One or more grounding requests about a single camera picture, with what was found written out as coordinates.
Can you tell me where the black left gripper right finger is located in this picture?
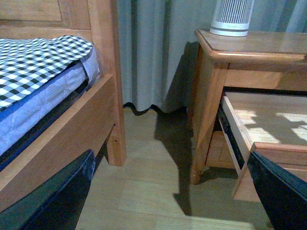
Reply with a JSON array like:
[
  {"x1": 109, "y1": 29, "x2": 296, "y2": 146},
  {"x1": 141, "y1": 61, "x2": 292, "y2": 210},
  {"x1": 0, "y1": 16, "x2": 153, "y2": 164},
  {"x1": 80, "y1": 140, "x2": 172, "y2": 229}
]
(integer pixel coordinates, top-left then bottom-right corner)
[{"x1": 247, "y1": 151, "x2": 307, "y2": 230}]

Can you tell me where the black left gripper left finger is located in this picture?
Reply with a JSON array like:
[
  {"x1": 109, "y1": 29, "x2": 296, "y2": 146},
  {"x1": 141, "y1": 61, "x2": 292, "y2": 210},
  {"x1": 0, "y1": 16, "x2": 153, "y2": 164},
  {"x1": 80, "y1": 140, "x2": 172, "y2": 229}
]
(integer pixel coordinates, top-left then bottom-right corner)
[{"x1": 0, "y1": 149, "x2": 95, "y2": 230}]

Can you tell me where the wooden drawer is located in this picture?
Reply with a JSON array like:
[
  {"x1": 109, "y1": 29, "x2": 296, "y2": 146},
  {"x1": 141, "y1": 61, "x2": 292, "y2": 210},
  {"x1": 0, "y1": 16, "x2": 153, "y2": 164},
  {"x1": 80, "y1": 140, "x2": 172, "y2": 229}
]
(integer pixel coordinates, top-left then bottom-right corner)
[
  {"x1": 217, "y1": 92, "x2": 307, "y2": 202},
  {"x1": 205, "y1": 131, "x2": 235, "y2": 169}
]

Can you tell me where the blue grey mattress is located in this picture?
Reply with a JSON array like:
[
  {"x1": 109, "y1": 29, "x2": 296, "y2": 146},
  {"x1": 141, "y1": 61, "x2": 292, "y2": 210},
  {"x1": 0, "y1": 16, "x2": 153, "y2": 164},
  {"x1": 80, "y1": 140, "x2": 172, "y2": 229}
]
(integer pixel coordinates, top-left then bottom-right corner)
[{"x1": 0, "y1": 48, "x2": 100, "y2": 170}]

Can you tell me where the wooden nightstand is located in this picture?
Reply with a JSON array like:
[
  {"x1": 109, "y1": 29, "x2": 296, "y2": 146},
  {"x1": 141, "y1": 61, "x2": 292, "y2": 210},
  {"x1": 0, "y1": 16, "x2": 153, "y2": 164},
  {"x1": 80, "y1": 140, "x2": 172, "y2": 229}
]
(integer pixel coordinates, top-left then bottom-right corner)
[{"x1": 188, "y1": 29, "x2": 307, "y2": 184}]

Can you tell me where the black white checkered blanket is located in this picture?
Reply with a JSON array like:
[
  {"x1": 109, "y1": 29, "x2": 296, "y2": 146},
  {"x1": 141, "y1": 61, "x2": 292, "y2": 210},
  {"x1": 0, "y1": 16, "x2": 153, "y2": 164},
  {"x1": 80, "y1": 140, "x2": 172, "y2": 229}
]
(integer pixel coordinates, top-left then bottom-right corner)
[{"x1": 0, "y1": 35, "x2": 93, "y2": 111}]

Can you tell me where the white ribbed cylindrical device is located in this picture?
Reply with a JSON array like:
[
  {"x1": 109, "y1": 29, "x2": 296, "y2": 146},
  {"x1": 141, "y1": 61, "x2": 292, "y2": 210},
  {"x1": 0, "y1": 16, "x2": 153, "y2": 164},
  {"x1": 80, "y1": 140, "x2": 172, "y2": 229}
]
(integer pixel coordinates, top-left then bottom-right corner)
[{"x1": 210, "y1": 0, "x2": 255, "y2": 37}]

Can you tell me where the grey-blue curtain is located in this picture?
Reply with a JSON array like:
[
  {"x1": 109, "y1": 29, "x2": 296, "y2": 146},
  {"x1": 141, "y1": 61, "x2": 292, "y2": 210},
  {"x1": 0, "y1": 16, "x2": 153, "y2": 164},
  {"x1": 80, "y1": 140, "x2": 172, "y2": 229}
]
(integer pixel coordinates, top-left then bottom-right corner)
[{"x1": 116, "y1": 0, "x2": 307, "y2": 116}]

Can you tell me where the wooden bed frame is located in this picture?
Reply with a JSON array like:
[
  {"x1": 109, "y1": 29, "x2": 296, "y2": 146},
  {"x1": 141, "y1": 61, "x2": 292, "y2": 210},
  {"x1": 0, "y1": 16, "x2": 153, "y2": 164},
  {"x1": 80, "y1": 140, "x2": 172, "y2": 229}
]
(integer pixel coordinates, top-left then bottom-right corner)
[{"x1": 0, "y1": 0, "x2": 126, "y2": 210}]

